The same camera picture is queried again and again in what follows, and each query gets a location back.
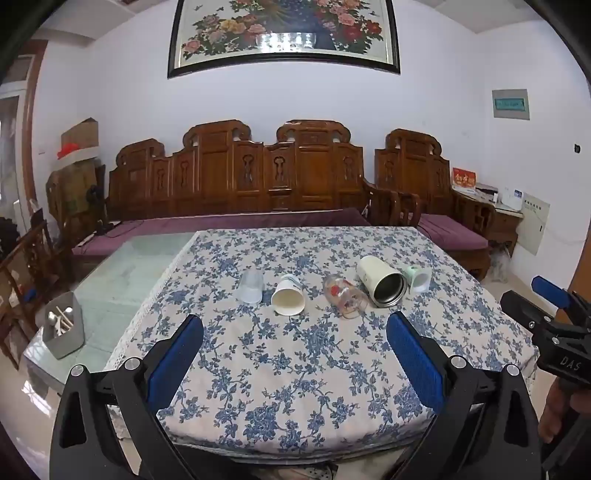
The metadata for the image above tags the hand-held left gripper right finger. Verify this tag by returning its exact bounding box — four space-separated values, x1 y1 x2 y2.
385 311 541 480

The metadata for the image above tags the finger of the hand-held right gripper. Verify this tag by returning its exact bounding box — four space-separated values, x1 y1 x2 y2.
500 290 556 344
531 275 591 320

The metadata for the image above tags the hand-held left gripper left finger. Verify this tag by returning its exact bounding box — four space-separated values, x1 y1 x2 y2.
50 314 205 480

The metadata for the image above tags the small green white cup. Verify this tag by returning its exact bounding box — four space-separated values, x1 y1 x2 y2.
401 265 433 295

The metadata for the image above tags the white steel-lined thermos cup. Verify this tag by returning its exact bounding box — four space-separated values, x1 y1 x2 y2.
356 255 408 309

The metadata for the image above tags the clear glass cup red print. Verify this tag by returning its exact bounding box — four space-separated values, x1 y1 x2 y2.
322 274 368 320

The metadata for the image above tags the clear plastic cup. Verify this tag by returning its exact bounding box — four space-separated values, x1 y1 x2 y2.
241 268 264 304

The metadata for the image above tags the white paper cup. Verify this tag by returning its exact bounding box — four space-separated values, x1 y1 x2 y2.
270 274 307 317

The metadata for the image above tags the person's right hand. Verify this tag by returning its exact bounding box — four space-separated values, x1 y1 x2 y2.
538 379 579 445

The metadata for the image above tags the wooden side table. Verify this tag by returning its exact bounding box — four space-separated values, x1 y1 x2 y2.
452 188 525 260

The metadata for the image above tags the glass-topped table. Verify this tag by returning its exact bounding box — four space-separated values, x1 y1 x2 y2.
22 231 200 398

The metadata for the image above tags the white box device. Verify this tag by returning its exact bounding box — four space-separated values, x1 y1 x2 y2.
501 186 526 212

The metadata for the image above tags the short purple seat cushion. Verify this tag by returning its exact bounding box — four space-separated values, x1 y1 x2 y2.
417 213 490 253

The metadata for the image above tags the blue floral tablecloth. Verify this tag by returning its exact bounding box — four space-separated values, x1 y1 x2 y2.
103 226 539 463

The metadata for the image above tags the grey utensil holder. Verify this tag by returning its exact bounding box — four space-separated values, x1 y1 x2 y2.
42 291 85 360

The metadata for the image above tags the red gold card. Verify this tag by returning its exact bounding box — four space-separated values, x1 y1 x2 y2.
451 167 478 190

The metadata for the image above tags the long purple seat cushion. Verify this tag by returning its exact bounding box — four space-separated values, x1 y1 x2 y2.
71 207 373 260

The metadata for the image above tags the wooden chair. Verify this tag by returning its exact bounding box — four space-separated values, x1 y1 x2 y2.
0 220 62 371

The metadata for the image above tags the carved wooden armchair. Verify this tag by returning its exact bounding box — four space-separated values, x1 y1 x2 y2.
373 128 491 281

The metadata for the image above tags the brown cabinet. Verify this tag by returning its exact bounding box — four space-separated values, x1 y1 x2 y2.
45 158 108 243

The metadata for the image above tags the carved wooden sofa bench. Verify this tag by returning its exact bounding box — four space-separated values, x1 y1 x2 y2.
105 119 402 232

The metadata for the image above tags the cardboard box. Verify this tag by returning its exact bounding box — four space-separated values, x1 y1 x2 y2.
60 117 99 153

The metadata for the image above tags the framed floral painting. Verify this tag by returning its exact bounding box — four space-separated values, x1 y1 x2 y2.
167 0 402 79

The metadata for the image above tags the beige wall fuse box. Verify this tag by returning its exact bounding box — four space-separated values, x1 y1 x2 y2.
516 193 551 256

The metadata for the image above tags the green wall panel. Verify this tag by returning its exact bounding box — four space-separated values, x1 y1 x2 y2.
491 88 531 121

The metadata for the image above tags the wooden door frame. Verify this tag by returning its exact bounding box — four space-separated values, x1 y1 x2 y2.
20 41 49 219

